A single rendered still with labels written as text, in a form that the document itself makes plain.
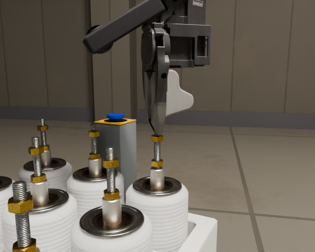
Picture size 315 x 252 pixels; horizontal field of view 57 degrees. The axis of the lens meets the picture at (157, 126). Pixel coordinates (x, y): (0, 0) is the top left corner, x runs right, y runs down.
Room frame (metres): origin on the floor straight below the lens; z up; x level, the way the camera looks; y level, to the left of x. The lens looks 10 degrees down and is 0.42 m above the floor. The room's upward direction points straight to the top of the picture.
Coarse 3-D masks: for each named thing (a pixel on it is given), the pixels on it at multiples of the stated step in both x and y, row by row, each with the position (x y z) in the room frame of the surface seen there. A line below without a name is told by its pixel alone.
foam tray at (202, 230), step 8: (192, 216) 0.46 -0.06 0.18; (200, 216) 0.46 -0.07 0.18; (192, 224) 0.45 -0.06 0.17; (200, 224) 0.44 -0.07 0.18; (208, 224) 0.44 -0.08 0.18; (216, 224) 0.45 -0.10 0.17; (192, 232) 0.41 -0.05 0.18; (200, 232) 0.41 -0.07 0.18; (208, 232) 0.41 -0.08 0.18; (216, 232) 0.45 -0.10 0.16; (192, 240) 0.39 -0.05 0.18; (200, 240) 0.39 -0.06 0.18; (208, 240) 0.41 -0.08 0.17; (184, 248) 0.37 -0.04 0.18; (192, 248) 0.37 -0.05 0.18; (200, 248) 0.37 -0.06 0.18; (208, 248) 0.41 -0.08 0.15
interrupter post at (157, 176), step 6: (150, 168) 0.42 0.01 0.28; (162, 168) 0.42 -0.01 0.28; (150, 174) 0.42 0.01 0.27; (156, 174) 0.41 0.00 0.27; (162, 174) 0.42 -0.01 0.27; (150, 180) 0.42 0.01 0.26; (156, 180) 0.41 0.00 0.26; (162, 180) 0.42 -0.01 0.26; (150, 186) 0.42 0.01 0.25; (156, 186) 0.41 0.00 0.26; (162, 186) 0.42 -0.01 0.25
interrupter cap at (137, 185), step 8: (136, 184) 0.42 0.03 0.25; (144, 184) 0.43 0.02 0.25; (168, 184) 0.43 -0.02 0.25; (176, 184) 0.42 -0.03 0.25; (136, 192) 0.40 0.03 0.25; (144, 192) 0.39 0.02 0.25; (152, 192) 0.39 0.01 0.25; (160, 192) 0.39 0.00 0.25; (168, 192) 0.39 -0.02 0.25; (176, 192) 0.40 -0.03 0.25
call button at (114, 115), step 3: (108, 114) 0.65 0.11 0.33; (111, 114) 0.65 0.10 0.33; (114, 114) 0.65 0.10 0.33; (117, 114) 0.65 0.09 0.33; (120, 114) 0.65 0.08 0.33; (123, 114) 0.66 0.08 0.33; (108, 117) 0.65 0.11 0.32; (111, 117) 0.64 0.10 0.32; (114, 117) 0.64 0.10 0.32; (117, 117) 0.64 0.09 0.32; (120, 117) 0.65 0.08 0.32; (123, 117) 0.66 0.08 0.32; (111, 120) 0.65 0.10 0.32; (114, 120) 0.65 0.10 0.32; (117, 120) 0.65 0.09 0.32; (120, 120) 0.65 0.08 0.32
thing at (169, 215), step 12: (132, 192) 0.40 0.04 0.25; (180, 192) 0.40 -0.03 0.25; (132, 204) 0.39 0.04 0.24; (144, 204) 0.38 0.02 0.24; (156, 204) 0.38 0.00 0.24; (168, 204) 0.38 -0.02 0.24; (180, 204) 0.39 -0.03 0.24; (156, 216) 0.38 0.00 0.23; (168, 216) 0.38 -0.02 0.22; (180, 216) 0.39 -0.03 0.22; (156, 228) 0.37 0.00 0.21; (168, 228) 0.38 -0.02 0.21; (180, 228) 0.39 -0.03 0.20; (156, 240) 0.37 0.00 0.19; (168, 240) 0.38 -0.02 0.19; (180, 240) 0.39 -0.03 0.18
